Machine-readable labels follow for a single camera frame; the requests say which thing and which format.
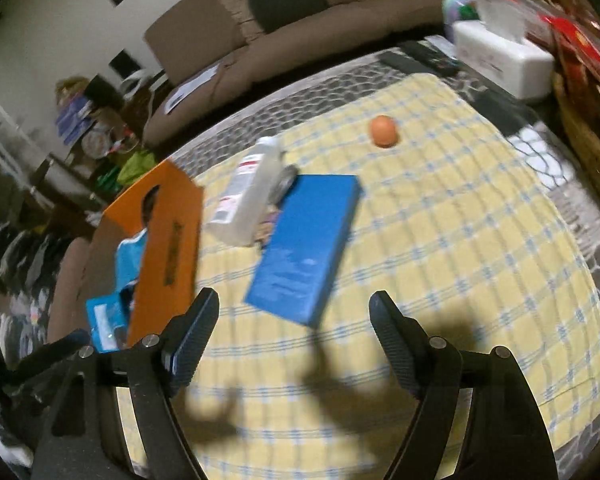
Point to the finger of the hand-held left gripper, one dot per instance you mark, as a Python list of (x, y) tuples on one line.
[(50, 355)]

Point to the white tissue box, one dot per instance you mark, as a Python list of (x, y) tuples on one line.
[(500, 57)]

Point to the brown sofa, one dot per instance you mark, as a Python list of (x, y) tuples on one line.
[(290, 45)]

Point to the blue snack packet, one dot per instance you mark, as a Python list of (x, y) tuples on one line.
[(107, 315)]

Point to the clear plastic bottle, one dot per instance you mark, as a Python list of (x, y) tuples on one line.
[(245, 195)]

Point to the grey patterned table mat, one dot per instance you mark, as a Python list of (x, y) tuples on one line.
[(330, 85)]

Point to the round printed tin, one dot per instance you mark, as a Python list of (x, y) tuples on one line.
[(96, 140)]

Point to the black speaker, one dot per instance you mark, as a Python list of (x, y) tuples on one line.
[(124, 65)]

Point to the white paper sheet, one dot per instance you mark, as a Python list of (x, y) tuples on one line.
[(190, 87)]

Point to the white round device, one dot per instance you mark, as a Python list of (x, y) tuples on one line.
[(137, 82)]

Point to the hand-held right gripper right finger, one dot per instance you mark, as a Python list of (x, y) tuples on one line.
[(395, 340)]

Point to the orange cardboard box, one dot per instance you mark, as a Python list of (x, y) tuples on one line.
[(175, 220)]

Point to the brown egg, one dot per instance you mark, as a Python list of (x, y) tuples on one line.
[(382, 131)]

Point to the blue carton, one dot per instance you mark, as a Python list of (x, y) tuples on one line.
[(305, 245)]

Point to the pile of red snack packets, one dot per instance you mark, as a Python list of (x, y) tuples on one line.
[(575, 25)]

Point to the wicker basket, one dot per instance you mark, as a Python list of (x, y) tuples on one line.
[(580, 135)]

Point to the stack of purple packets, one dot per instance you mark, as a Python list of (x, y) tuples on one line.
[(72, 120)]

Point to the green bag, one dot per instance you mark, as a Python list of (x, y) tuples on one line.
[(135, 167)]

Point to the black cushion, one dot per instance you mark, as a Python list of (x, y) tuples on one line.
[(285, 2)]

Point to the pile of clothes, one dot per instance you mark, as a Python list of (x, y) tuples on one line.
[(25, 265)]

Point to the yellow plaid cloth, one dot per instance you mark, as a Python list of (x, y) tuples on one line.
[(455, 235)]

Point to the white pole rack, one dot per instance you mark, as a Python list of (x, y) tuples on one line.
[(0, 120)]

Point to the brown armchair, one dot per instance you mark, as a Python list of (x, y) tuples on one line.
[(70, 285)]

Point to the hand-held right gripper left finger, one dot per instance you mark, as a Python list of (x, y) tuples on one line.
[(192, 345)]

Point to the black box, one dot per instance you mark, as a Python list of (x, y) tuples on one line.
[(104, 92)]

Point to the pastel round container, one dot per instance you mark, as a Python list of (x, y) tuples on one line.
[(459, 10)]

